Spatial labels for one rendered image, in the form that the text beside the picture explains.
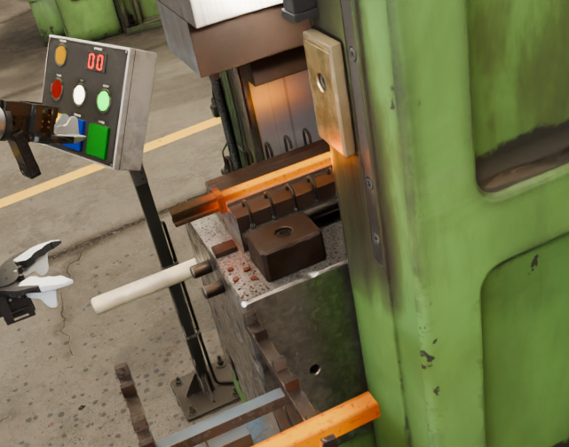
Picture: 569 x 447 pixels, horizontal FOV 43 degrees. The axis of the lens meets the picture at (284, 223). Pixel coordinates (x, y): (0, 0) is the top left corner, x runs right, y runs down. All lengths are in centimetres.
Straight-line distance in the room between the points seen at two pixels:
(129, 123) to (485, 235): 94
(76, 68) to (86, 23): 437
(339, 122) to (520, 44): 27
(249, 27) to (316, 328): 55
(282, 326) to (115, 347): 149
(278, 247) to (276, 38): 35
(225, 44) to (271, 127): 42
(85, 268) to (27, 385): 68
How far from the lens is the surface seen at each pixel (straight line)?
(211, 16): 115
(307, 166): 144
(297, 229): 130
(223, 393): 242
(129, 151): 175
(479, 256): 110
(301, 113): 162
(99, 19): 625
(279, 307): 130
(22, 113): 165
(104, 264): 322
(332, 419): 96
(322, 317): 136
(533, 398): 149
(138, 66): 173
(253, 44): 124
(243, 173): 152
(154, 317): 283
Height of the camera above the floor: 169
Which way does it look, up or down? 33 degrees down
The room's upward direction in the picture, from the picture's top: 12 degrees counter-clockwise
